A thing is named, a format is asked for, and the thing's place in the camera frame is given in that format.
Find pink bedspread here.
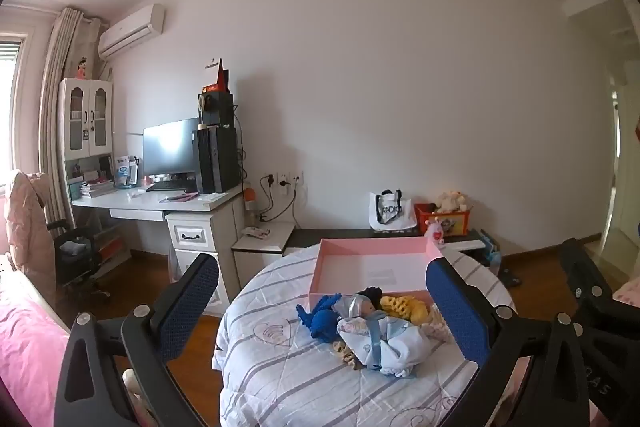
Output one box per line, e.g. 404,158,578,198
0,292,71,413

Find white tote bag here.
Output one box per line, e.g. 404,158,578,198
369,190,418,233

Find brown scrunchie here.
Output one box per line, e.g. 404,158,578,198
332,341,363,368

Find black computer monitor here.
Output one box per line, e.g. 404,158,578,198
142,118,201,182

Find black office chair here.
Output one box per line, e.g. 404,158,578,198
47,219,112,303

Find black power cables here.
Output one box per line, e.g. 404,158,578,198
257,177,301,228

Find pink cardboard box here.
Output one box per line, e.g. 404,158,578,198
309,237,446,310

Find yellow knitted cloth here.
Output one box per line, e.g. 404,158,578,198
379,294,436,324

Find blue and white packet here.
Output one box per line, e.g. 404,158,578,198
114,155,138,188

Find black and white low bench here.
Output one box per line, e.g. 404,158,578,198
231,222,501,303

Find dark navy knitted hat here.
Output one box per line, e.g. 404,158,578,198
356,287,383,308

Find blue knitted cloth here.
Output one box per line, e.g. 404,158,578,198
296,293,346,342

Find pink plush toy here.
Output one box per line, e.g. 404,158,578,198
424,217,447,248

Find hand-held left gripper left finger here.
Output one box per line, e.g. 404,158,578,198
54,252,221,427

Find window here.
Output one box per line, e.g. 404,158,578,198
0,34,28,188

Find white air conditioner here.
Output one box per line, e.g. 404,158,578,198
97,3,166,60

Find pale pink floral quilt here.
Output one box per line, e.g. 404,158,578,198
611,279,640,310

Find red cardboard box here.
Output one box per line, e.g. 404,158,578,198
201,58,231,94

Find black computer tower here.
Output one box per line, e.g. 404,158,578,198
195,126,241,194

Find cream plush toy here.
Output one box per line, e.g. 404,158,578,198
432,190,471,214

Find bag of cotton swabs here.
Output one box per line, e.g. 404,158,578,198
419,307,458,348

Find red storage box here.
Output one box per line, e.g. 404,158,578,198
414,203,473,237

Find light blue printed cloth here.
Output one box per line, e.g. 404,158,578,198
332,297,433,378

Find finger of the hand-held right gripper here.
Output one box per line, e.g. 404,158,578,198
559,237,617,323

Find white desk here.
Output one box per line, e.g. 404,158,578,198
70,184,248,318

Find stack of books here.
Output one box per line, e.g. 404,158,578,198
70,177,116,199

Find black keyboard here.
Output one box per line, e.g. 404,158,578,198
145,181,198,192

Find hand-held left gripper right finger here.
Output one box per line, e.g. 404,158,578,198
425,257,593,427

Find white glass-door cabinet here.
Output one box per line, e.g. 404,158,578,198
57,78,116,198

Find black speaker box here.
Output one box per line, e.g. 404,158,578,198
197,92,234,128

